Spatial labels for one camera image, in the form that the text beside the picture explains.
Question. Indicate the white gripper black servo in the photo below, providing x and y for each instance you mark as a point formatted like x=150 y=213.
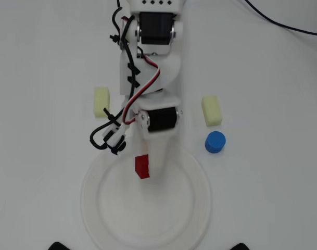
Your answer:
x=162 y=121

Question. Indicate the red block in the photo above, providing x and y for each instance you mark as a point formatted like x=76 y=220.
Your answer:
x=142 y=168

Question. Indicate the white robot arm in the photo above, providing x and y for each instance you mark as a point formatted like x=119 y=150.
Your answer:
x=160 y=67

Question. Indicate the white round dish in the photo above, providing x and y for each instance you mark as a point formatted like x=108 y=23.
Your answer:
x=145 y=208

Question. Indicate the pale yellow sponge block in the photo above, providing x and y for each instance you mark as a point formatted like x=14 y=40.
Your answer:
x=101 y=102
x=212 y=110

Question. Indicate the blue ribbed cylinder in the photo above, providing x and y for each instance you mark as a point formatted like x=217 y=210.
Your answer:
x=215 y=142

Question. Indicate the black rounded foot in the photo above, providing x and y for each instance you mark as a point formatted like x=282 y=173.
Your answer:
x=58 y=246
x=241 y=247

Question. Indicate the small white black wrist camera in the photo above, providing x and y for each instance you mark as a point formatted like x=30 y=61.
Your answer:
x=114 y=138

